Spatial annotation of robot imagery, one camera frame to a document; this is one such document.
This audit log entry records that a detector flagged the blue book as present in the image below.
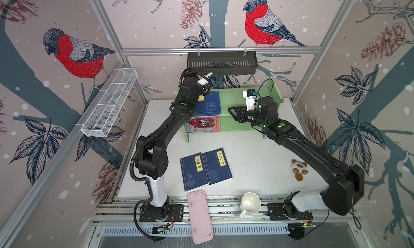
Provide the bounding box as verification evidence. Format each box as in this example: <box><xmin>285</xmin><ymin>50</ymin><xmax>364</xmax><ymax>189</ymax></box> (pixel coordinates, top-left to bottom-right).
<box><xmin>193</xmin><ymin>92</ymin><xmax>222</xmax><ymax>117</ymax></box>
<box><xmin>180</xmin><ymin>153</ymin><xmax>209</xmax><ymax>191</ymax></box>
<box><xmin>202</xmin><ymin>148</ymin><xmax>232</xmax><ymax>185</ymax></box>

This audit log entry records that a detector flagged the red pink Hamlet book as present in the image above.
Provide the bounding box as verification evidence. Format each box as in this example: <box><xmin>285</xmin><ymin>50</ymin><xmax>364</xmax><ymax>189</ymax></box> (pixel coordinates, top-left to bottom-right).
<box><xmin>186</xmin><ymin>116</ymin><xmax>221</xmax><ymax>133</ymax></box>

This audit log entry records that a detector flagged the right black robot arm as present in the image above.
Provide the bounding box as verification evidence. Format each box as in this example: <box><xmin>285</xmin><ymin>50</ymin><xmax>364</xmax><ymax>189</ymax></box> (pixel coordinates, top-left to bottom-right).
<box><xmin>227</xmin><ymin>79</ymin><xmax>364</xmax><ymax>230</ymax></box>

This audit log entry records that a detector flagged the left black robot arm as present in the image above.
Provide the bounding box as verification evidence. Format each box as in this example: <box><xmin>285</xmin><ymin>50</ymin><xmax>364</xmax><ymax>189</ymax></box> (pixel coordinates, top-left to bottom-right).
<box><xmin>129</xmin><ymin>68</ymin><xmax>216</xmax><ymax>243</ymax></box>

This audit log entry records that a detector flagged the green wooden two-tier shelf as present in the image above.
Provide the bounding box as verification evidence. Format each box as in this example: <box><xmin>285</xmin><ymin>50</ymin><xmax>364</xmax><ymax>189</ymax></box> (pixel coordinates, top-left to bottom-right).
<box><xmin>185</xmin><ymin>79</ymin><xmax>284</xmax><ymax>142</ymax></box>

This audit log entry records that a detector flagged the dark grey hanging basket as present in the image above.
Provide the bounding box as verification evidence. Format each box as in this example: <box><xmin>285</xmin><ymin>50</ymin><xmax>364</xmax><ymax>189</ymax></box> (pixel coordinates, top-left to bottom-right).
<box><xmin>187</xmin><ymin>51</ymin><xmax>258</xmax><ymax>75</ymax></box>

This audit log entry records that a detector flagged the white ceramic mug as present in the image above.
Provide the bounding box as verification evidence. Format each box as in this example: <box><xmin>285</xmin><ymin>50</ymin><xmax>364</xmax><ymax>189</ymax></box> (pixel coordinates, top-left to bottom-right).
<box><xmin>239</xmin><ymin>192</ymin><xmax>262</xmax><ymax>220</ymax></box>

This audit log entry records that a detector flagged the pink pencil case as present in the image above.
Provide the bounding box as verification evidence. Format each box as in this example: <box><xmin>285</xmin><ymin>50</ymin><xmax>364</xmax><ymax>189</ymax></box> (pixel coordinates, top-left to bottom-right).
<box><xmin>188</xmin><ymin>190</ymin><xmax>213</xmax><ymax>245</ymax></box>

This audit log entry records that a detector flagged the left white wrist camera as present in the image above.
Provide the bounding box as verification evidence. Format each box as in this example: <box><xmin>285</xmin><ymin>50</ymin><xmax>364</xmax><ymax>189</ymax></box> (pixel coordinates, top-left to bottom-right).
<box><xmin>197</xmin><ymin>72</ymin><xmax>216</xmax><ymax>86</ymax></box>

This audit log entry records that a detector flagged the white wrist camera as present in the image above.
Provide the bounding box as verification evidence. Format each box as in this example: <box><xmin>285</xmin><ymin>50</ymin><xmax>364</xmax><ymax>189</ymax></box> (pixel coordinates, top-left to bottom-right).
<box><xmin>197</xmin><ymin>72</ymin><xmax>216</xmax><ymax>86</ymax></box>
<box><xmin>242</xmin><ymin>89</ymin><xmax>257</xmax><ymax>111</ymax></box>

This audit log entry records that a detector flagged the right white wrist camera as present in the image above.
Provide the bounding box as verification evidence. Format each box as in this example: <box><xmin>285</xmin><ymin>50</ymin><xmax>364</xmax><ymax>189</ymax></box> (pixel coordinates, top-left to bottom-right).
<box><xmin>242</xmin><ymin>89</ymin><xmax>257</xmax><ymax>111</ymax></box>

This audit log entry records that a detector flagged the brown bear plush keychain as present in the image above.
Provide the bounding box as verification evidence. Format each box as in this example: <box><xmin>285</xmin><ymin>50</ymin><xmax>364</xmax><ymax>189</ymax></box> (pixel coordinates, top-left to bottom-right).
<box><xmin>291</xmin><ymin>159</ymin><xmax>308</xmax><ymax>182</ymax></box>

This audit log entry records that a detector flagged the white wire mesh basket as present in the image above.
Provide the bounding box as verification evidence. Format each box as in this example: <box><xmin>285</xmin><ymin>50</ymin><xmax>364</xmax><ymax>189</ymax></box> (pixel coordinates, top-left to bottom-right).
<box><xmin>81</xmin><ymin>68</ymin><xmax>138</xmax><ymax>138</ymax></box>

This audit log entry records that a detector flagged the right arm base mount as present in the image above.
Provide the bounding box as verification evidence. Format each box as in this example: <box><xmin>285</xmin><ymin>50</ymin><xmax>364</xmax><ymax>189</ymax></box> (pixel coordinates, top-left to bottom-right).
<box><xmin>266</xmin><ymin>203</ymin><xmax>313</xmax><ymax>221</ymax></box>

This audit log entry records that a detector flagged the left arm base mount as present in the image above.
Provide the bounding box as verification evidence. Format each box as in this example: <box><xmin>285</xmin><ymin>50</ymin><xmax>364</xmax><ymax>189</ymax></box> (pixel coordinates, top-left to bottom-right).
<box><xmin>138</xmin><ymin>204</ymin><xmax>184</xmax><ymax>223</ymax></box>

